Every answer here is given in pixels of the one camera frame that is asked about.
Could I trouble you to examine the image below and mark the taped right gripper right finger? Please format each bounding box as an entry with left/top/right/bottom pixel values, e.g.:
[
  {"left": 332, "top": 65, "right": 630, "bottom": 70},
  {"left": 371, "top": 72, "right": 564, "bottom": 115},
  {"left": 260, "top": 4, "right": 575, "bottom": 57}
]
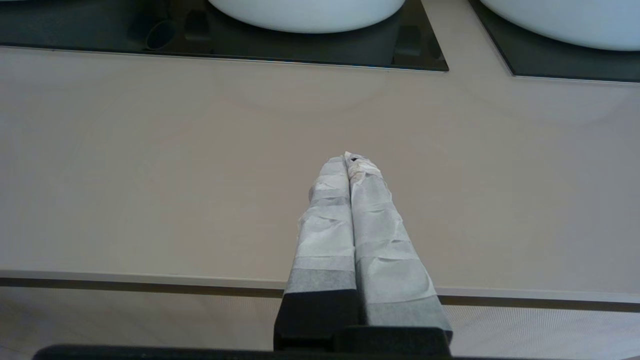
[{"left": 344, "top": 151, "right": 454, "bottom": 346}]

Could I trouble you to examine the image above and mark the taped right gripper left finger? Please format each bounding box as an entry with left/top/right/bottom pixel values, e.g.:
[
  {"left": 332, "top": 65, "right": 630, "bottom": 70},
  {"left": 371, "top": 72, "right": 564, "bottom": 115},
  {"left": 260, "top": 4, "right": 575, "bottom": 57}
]
[{"left": 273, "top": 156, "right": 360, "bottom": 351}]

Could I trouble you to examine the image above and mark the white round pot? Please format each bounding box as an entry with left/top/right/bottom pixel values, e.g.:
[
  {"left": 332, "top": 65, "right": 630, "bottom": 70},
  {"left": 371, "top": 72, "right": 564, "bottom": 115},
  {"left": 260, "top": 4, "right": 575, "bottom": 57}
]
[
  {"left": 480, "top": 0, "right": 640, "bottom": 52},
  {"left": 207, "top": 0, "right": 407, "bottom": 35}
]

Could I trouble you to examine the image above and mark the small black glass hob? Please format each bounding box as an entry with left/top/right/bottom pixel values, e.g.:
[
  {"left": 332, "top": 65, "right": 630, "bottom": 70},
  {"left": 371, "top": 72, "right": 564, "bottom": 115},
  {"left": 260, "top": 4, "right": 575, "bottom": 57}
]
[{"left": 468, "top": 0, "right": 640, "bottom": 84}]

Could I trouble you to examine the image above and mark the wide black glass hob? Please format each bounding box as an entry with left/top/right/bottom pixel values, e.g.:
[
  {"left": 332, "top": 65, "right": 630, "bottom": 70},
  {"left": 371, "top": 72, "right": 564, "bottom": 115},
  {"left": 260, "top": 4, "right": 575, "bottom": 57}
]
[{"left": 0, "top": 0, "right": 449, "bottom": 72}]

